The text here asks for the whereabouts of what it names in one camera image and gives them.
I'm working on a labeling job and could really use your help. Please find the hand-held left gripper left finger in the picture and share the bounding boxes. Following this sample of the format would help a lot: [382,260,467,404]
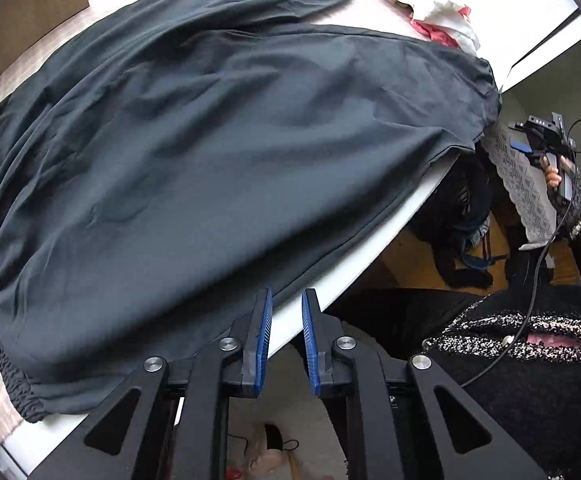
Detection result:
[28,287,274,480]

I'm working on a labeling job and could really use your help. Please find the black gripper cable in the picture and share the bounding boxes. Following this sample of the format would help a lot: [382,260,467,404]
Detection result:
[461,119,581,389]

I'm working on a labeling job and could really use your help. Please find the dark grey pants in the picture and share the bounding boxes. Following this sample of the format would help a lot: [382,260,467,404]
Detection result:
[0,0,502,423]

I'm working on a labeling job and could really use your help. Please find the person's body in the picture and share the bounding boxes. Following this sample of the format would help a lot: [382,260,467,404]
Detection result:
[328,285,581,480]

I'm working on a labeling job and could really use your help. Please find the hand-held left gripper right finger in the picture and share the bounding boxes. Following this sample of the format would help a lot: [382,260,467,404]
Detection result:
[301,287,549,480]

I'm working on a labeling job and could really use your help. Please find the pink slipper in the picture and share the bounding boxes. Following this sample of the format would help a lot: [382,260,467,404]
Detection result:
[243,422,304,480]

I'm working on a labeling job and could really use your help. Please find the pink plaid blanket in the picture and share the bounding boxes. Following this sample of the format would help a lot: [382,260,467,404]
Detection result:
[0,0,501,446]

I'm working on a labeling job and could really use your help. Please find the pink red cloth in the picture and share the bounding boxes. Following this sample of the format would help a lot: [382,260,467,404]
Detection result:
[411,5,472,52]

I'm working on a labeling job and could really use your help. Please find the black bag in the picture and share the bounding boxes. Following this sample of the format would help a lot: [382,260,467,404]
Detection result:
[411,155,512,291]

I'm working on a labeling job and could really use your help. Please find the person's right hand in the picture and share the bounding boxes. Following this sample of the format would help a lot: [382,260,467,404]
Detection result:
[539,152,579,194]

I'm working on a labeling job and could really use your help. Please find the white lace cloth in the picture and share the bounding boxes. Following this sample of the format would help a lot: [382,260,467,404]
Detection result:
[481,120,559,252]

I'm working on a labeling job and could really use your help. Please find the large light wooden board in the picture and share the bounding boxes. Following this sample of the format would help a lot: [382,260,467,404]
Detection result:
[0,0,90,96]

